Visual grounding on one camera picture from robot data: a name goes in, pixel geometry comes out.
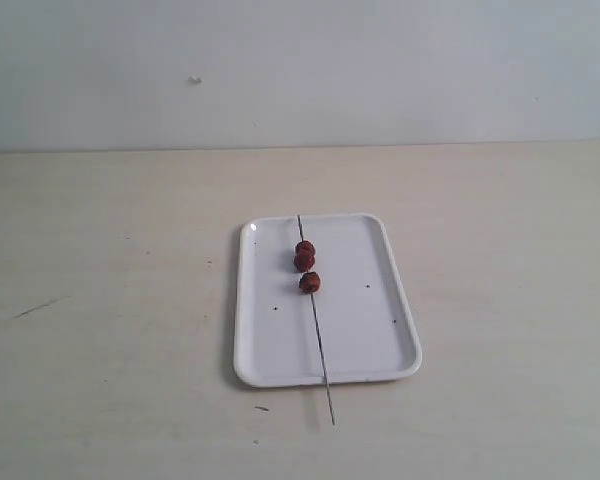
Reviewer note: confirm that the white plastic tray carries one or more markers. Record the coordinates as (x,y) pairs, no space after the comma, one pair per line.
(367,328)

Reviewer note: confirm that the thin metal skewer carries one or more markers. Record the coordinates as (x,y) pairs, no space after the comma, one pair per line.
(323,360)

